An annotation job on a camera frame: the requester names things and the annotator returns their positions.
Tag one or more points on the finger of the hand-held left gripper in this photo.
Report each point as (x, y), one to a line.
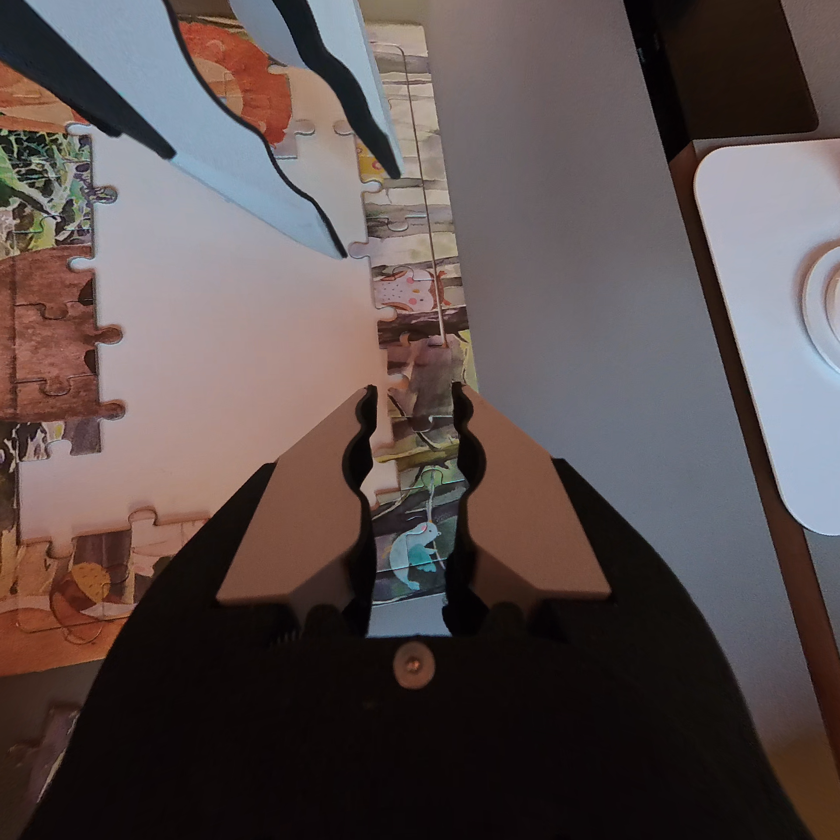
(348, 52)
(131, 65)

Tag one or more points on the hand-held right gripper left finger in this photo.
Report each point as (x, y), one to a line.
(295, 525)

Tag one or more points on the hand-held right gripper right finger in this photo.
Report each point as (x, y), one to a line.
(538, 525)

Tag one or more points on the jigsaw puzzle board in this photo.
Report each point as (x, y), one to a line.
(229, 361)

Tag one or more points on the puzzle pieces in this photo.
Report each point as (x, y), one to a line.
(39, 754)

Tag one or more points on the white document holder stand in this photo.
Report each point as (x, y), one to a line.
(823, 308)

